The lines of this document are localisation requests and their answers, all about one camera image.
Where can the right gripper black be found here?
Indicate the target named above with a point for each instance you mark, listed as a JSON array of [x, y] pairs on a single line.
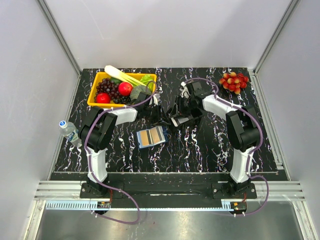
[[179, 108]]

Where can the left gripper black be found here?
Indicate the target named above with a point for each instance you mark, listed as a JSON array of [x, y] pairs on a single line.
[[160, 118]]

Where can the black card tray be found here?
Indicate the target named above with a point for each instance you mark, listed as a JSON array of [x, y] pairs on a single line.
[[194, 118]]

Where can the gold credit card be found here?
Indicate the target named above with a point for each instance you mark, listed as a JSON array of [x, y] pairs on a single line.
[[144, 138], [156, 135]]

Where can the blue card holder wallet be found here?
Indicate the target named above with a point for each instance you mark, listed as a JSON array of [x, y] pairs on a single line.
[[164, 135]]

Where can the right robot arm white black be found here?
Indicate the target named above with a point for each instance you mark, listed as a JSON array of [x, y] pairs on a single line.
[[243, 129]]

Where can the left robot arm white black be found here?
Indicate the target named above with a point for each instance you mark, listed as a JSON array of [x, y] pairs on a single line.
[[98, 128]]

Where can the green cantaloupe melon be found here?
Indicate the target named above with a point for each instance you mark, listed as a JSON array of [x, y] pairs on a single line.
[[137, 90]]

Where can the dark blue grape bunch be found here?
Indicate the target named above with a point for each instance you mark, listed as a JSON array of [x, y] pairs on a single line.
[[121, 100]]

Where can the green lettuce leaf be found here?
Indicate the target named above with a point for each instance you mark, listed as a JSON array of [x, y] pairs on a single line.
[[148, 79]]

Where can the red apple upper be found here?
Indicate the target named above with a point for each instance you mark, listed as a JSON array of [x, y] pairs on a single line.
[[125, 89]]

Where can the red apple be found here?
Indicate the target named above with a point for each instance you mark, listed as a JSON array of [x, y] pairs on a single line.
[[102, 98], [125, 89]]

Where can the red lychee bunch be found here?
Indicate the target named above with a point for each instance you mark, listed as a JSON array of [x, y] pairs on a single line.
[[234, 82]]

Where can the green avocado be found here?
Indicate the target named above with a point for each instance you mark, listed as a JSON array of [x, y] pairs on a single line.
[[115, 80]]

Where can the red apple lower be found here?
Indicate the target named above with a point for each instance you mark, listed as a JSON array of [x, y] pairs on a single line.
[[102, 98]]

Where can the purple grape bunch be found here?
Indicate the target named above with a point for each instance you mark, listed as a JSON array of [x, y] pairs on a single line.
[[105, 86]]

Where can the white daikon radish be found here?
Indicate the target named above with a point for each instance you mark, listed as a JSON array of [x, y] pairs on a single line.
[[116, 73]]

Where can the yellow plastic bin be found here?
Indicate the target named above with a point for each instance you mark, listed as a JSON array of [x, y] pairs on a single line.
[[103, 75]]

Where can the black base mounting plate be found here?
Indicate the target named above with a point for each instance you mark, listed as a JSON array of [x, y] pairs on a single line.
[[168, 190]]

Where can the clear water bottle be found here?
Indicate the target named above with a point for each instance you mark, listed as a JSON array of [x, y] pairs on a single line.
[[69, 131]]

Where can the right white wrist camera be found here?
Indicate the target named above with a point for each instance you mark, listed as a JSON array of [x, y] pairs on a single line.
[[184, 90]]

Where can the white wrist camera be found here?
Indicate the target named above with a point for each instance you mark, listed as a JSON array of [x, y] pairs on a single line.
[[156, 99], [184, 90]]

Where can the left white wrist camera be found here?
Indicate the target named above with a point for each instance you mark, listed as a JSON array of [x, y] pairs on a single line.
[[156, 99]]

